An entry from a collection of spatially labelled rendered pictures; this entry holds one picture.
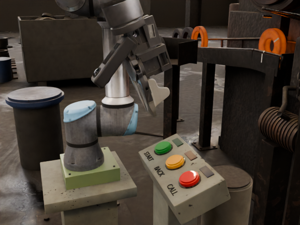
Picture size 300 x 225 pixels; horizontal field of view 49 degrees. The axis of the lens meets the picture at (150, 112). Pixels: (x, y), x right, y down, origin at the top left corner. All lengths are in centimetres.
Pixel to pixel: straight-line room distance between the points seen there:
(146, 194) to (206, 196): 110
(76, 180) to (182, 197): 64
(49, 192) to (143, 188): 67
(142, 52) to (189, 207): 32
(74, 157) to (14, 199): 65
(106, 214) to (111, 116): 38
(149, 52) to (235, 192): 38
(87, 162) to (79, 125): 14
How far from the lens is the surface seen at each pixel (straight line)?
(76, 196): 119
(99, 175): 123
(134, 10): 66
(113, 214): 132
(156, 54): 68
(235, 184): 83
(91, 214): 130
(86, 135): 119
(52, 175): 134
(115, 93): 116
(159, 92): 71
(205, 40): 216
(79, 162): 122
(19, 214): 170
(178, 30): 253
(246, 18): 190
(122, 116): 116
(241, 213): 86
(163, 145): 78
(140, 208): 163
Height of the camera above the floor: 94
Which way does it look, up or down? 19 degrees down
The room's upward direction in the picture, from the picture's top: straight up
